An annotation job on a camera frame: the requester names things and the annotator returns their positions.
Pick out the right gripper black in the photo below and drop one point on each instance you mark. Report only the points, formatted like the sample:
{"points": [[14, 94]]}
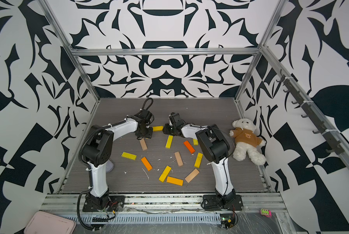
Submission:
{"points": [[165, 129]]}

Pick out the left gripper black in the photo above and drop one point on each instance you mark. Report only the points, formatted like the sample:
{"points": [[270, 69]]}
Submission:
{"points": [[149, 134]]}

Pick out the natural wood block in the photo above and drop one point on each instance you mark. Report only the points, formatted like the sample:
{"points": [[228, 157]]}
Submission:
{"points": [[178, 159], [143, 144], [191, 175]]}

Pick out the yellow block top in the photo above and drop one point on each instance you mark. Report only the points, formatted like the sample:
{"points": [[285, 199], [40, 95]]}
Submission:
{"points": [[158, 128]]}

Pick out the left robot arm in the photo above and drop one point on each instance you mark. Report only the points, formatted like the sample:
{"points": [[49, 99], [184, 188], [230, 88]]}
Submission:
{"points": [[96, 150]]}

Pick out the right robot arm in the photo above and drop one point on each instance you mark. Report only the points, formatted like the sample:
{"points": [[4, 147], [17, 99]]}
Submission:
{"points": [[215, 147]]}

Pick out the orange block right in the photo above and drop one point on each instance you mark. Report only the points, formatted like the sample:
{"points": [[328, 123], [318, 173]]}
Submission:
{"points": [[189, 147]]}

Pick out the orange block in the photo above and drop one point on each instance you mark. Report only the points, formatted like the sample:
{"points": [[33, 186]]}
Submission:
{"points": [[189, 147], [146, 164]]}

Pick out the orange block lower left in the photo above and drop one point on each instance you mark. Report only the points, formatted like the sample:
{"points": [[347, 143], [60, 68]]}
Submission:
{"points": [[146, 164]]}

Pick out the natural wood block bottom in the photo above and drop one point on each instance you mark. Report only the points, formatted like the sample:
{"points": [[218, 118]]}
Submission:
{"points": [[191, 175]]}

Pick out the orange-yellow block bottom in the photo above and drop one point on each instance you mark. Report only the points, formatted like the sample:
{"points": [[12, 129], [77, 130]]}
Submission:
{"points": [[175, 181]]}

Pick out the white teddy bear brown shirt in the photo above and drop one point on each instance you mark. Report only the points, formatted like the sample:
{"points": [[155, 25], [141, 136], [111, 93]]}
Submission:
{"points": [[246, 142]]}

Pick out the green circuit board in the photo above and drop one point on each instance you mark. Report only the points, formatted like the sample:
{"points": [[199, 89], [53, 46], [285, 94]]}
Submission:
{"points": [[228, 221]]}

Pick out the pink small device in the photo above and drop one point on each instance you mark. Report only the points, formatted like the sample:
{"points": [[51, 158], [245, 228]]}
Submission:
{"points": [[266, 212]]}

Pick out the pink tray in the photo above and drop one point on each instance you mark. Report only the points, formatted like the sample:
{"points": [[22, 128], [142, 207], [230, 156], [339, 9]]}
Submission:
{"points": [[45, 223]]}

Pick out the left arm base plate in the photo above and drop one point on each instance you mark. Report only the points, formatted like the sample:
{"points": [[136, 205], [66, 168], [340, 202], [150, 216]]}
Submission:
{"points": [[111, 203]]}

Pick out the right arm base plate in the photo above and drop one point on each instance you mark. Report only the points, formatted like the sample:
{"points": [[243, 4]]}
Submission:
{"points": [[217, 203]]}

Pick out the white cable duct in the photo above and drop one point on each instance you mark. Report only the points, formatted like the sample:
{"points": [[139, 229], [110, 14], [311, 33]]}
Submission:
{"points": [[189, 218]]}

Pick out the wall hook rail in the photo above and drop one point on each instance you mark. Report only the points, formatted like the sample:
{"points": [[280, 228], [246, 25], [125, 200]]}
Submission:
{"points": [[312, 112]]}

